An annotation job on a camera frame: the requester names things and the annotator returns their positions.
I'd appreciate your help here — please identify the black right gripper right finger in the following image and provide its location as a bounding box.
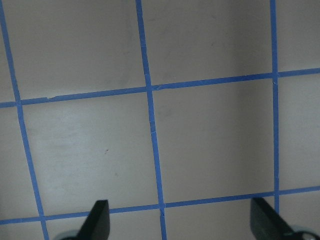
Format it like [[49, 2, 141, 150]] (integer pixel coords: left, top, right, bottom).
[[250, 197, 295, 240]]

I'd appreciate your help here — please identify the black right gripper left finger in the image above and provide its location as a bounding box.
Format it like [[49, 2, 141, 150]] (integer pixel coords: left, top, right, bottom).
[[75, 200, 111, 240]]

